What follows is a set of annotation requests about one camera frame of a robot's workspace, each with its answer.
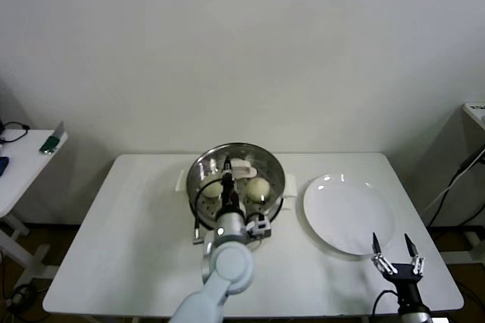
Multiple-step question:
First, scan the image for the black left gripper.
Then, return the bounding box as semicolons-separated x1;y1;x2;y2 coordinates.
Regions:
218;155;246;218

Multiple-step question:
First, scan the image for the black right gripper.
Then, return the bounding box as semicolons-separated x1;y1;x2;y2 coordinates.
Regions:
371;232;426;309

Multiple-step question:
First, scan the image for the white steamed baozi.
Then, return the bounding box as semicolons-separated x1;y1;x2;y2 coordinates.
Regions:
199;181;225;199
246;177;272;203

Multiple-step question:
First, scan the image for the perforated steel steamer basket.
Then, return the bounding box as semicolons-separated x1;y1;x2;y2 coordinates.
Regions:
176;143;299;230

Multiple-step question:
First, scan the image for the white round plate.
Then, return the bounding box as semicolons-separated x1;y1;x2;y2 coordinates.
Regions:
302;174;396;256

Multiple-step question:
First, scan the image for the white cabinet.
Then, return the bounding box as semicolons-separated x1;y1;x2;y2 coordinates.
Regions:
427;102;485;229

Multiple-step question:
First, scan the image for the white side table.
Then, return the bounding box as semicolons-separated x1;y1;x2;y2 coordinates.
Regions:
0;127;69;282

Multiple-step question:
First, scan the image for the power strip on floor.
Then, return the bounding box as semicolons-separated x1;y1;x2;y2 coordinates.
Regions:
5;284;38;308

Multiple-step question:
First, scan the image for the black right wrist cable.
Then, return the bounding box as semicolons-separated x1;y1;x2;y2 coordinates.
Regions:
372;290;399;319

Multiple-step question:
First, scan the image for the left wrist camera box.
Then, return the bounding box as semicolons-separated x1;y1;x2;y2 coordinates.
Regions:
245;215;274;240

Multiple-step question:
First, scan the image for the white metal base frame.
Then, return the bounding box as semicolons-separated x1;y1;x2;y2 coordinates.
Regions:
465;230;485;264

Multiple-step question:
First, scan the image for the white hanging cable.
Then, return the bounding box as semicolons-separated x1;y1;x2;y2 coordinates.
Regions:
424;158;485;212

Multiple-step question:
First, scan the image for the black hanging cable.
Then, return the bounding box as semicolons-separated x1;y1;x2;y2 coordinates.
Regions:
427;148;485;227

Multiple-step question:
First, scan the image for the black cable on side table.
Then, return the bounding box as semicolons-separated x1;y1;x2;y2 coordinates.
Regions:
0;121;31;146

